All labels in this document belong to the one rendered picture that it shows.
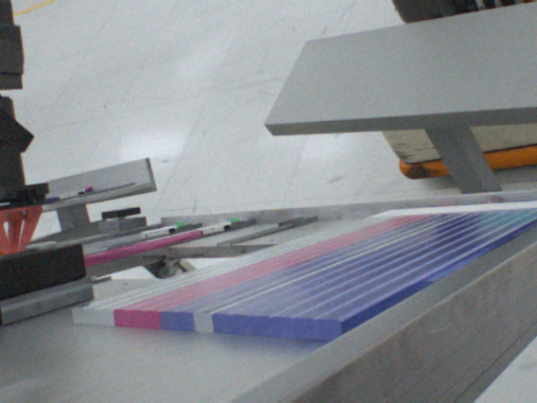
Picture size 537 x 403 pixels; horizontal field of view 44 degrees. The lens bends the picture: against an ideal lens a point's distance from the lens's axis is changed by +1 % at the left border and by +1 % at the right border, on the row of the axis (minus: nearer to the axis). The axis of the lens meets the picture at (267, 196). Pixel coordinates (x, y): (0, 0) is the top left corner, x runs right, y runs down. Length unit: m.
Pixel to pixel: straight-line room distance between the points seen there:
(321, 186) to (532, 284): 1.60
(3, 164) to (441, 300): 0.60
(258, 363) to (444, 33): 1.04
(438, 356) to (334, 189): 1.70
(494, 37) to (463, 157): 0.27
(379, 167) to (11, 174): 1.35
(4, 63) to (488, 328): 0.61
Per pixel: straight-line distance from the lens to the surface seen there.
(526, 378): 1.52
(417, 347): 0.32
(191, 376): 0.31
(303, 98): 1.35
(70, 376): 0.35
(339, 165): 2.08
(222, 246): 0.79
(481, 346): 0.40
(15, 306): 0.52
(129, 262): 1.08
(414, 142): 1.70
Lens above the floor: 1.36
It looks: 39 degrees down
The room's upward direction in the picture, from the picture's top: 42 degrees counter-clockwise
